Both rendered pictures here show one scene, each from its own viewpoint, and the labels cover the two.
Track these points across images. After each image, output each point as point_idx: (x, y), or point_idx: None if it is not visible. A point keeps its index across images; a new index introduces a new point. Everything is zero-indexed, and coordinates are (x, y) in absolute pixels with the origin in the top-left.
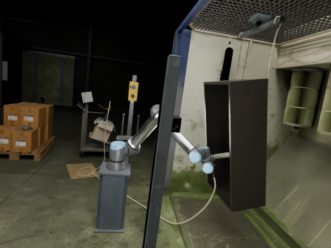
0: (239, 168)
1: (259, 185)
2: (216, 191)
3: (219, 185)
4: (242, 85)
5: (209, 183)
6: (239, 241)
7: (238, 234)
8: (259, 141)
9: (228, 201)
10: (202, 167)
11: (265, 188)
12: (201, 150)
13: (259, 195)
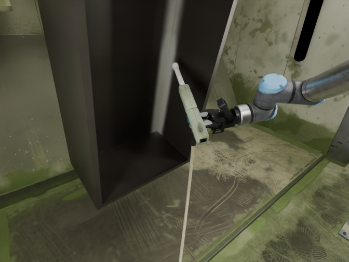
0: (196, 95)
1: (166, 109)
2: (132, 186)
3: (104, 185)
4: None
5: (107, 202)
6: (151, 197)
7: (136, 199)
8: (179, 40)
9: (161, 167)
10: (274, 114)
11: (161, 110)
12: (296, 80)
13: (165, 121)
